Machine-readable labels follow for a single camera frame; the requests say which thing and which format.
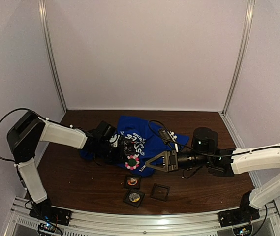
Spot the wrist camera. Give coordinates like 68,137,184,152
95,121,123,148
158,129,179,152

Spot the right aluminium frame post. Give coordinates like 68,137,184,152
222,0,256,116

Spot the black display box right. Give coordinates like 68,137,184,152
150,183,170,202

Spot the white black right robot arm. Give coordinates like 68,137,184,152
145,127,280,210

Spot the aluminium frame post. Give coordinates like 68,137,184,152
38,0,67,113
222,0,256,116

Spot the pink flower plush brooch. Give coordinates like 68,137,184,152
124,154,140,170

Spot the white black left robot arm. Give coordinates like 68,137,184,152
6,109,126,204

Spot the left aluminium frame post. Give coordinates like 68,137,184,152
38,0,67,113

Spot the small round badge brooch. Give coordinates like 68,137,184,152
128,192,141,202

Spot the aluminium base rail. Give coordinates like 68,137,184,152
3,195,280,236

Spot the black display box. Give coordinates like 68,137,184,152
150,183,170,202
123,188,145,208
123,175,141,189

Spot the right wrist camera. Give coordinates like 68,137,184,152
158,129,179,152

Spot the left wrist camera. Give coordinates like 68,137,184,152
95,121,123,148

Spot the blue printed t-shirt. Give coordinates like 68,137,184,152
79,116,189,177

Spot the black display box upper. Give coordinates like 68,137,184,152
123,175,141,189

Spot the black right camera cable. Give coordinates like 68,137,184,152
147,119,234,157

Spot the black display box lower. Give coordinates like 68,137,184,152
123,188,145,208

